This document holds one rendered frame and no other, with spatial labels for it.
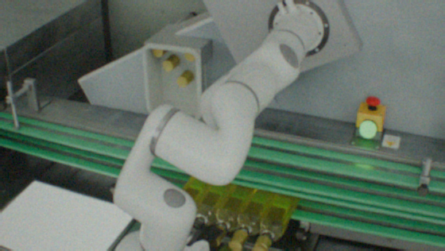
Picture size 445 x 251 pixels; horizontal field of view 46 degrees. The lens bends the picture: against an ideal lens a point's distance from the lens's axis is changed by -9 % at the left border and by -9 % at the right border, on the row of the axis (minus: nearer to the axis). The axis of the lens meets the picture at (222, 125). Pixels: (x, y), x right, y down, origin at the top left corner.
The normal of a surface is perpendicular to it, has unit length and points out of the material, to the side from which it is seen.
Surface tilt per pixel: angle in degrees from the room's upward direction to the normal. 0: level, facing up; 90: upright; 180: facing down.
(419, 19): 0
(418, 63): 0
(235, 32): 2
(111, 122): 90
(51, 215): 90
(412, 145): 90
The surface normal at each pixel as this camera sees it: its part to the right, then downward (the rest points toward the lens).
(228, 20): -0.33, 0.47
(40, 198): -0.02, -0.87
